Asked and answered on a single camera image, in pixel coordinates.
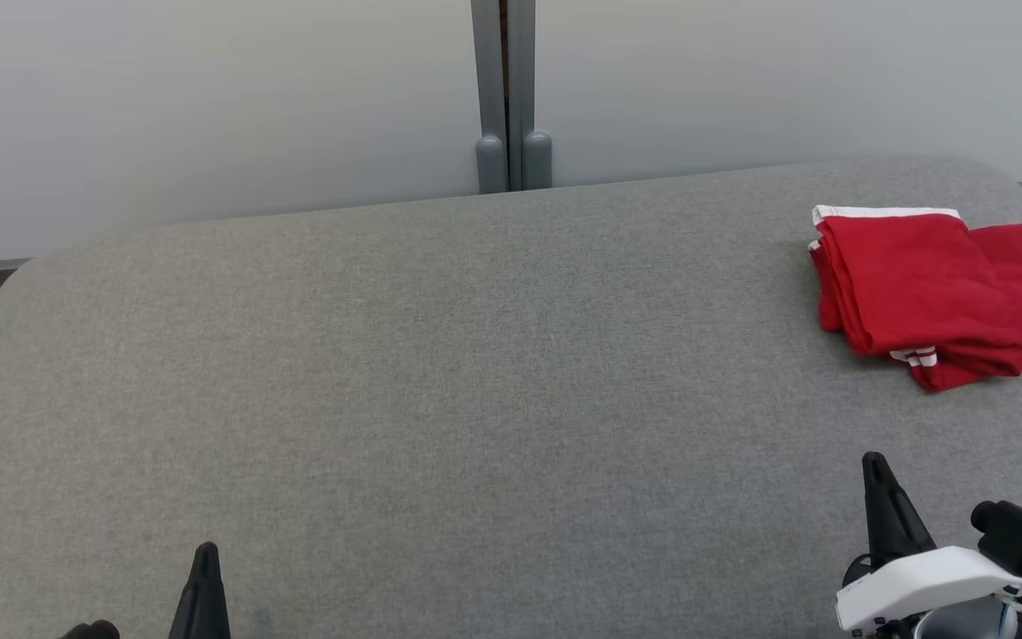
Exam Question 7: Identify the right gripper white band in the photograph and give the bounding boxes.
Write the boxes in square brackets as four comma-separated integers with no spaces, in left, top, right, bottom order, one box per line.
[835,451,1022,635]

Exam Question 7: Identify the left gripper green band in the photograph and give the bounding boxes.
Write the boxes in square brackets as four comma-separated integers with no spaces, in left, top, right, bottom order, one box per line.
[57,541,232,639]

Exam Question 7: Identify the red shorts with white stripes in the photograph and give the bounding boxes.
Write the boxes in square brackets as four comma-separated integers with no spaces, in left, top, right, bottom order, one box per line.
[808,205,1022,378]

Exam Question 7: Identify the grey partition post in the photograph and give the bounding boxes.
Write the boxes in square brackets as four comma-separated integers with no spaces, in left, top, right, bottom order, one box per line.
[471,0,509,194]
[508,0,554,190]

